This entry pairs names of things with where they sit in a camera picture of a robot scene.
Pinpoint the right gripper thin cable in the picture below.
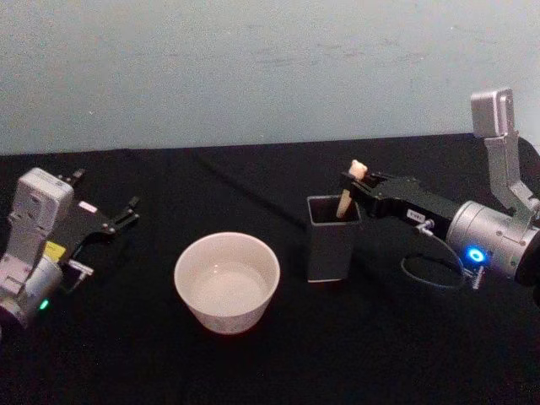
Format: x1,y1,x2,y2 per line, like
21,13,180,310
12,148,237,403
399,219,484,291

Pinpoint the white round bowl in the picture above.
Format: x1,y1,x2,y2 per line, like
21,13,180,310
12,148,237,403
174,231,282,336

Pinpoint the cream wooden utensil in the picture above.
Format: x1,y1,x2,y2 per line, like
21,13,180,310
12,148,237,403
336,159,369,219

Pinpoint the black square holder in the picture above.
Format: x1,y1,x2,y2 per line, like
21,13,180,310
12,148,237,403
306,195,363,284

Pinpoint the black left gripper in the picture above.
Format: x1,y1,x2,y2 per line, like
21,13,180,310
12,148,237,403
44,168,142,265

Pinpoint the black table cloth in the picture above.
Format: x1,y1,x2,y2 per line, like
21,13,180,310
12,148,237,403
0,132,540,405

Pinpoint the plain pale wall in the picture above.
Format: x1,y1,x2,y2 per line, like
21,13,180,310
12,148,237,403
0,0,540,157

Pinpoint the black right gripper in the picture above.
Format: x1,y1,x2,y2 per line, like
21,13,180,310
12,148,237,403
340,170,460,238

